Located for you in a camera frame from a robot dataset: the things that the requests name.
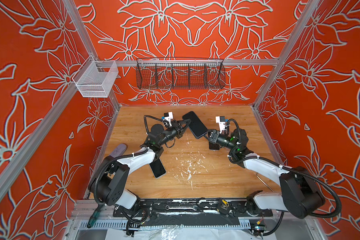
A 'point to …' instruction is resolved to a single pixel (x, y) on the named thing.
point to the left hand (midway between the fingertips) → (191, 121)
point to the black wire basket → (180, 73)
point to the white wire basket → (94, 78)
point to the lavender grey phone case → (119, 150)
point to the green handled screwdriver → (94, 216)
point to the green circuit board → (258, 229)
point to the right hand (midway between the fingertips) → (198, 132)
